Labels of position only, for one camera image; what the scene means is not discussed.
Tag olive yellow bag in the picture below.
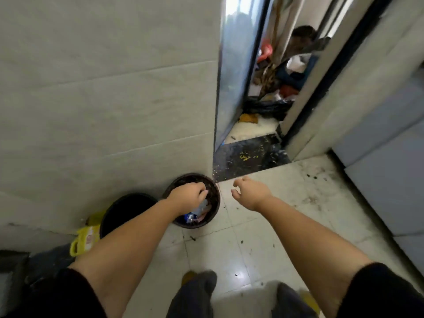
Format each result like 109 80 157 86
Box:
86 210 107 226

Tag person's black right sleeve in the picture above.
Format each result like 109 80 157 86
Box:
336 262 424 318

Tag pink bin with black bag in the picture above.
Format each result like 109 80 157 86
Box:
161 173 222 230

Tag red plastic item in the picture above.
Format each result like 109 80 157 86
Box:
257 41 274 63

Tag person's grey trousers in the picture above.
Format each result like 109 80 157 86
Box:
165 270 318 318

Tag dark door jamb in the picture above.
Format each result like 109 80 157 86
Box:
281 0 395 146

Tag silver door panel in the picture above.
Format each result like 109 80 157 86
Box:
214 0 271 151

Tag person's right hand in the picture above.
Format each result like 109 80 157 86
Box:
231 175 273 212

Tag person's left hand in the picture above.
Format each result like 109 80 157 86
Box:
167 182 209 217

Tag person's black sleeve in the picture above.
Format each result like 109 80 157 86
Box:
336 262 424 318
0 268 108 318

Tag person's yellow left shoe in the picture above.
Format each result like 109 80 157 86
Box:
181 270 198 286

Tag black plastic bag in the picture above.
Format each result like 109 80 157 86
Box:
243 97 295 121

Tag grey framed door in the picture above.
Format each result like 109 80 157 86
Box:
0 250 30 318

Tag yellow detergent pouch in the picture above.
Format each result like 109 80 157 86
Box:
69 225 101 258

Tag grey sink cabinet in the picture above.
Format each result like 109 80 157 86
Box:
332 68 424 275

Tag pink paper piece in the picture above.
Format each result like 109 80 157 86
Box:
197 205 212 223

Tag person's black left sleeve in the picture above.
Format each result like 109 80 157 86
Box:
0 268 108 318

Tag black marble threshold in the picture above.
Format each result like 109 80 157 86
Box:
212 134 292 182
26 243 77 285

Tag person's right forearm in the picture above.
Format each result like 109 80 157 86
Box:
258 195 375 318

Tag person's yellow shoe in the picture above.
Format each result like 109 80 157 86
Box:
298 290 321 317
181 270 198 286

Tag person's yellow right shoe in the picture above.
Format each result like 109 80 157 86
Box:
298 290 321 317

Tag person's left forearm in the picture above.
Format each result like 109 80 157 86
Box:
68 198 181 318

